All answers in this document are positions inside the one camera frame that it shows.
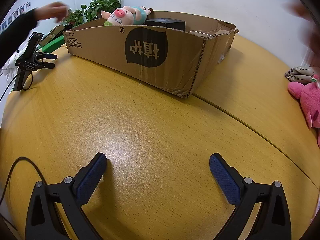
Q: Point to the brown cardboard box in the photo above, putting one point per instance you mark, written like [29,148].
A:
[100,42]

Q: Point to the pig plush toy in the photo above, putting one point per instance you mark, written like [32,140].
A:
[120,16]

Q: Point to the row of wall photos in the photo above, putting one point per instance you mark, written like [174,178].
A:
[17,12]

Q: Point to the small green potted plant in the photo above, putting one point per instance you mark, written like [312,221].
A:
[75,16]

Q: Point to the green board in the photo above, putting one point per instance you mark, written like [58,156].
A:
[53,45]

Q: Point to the black box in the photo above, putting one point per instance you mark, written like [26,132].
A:
[165,23]

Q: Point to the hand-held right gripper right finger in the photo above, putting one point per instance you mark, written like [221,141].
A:
[225,180]

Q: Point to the pink plush toy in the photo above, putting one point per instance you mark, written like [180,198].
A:
[310,100]

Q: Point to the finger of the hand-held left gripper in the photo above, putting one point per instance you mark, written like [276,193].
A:
[47,55]
[46,65]

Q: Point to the white cloth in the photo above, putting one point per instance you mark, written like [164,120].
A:
[8,66]

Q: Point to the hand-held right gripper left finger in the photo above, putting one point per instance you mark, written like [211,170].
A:
[90,180]

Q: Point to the printed cloth bag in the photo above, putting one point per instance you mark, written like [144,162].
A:
[298,73]

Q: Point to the large green potted plant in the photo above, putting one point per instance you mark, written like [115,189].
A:
[102,3]

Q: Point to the dark framed panel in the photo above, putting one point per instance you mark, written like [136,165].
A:
[55,32]

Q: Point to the person's left hand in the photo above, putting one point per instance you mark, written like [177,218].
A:
[51,11]

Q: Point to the person's right hand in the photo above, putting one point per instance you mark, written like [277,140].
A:
[308,22]

